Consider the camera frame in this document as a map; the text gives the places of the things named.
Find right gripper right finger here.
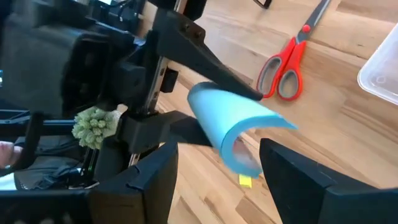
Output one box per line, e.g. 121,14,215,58
259,138,379,224

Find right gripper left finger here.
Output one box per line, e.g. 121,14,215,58
88,139,180,224

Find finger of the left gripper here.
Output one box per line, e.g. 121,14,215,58
154,7,264,102
118,110,218,153

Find blue sticky note pad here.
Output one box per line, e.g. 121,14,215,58
187,81,299,179

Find red handled scissors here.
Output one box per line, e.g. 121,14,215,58
256,0,332,102

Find clear pencil box orange lid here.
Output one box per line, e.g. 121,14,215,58
357,23,398,106

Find green plant in white pot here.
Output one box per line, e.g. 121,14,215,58
71,106,123,149

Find person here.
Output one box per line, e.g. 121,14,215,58
0,136,94,191

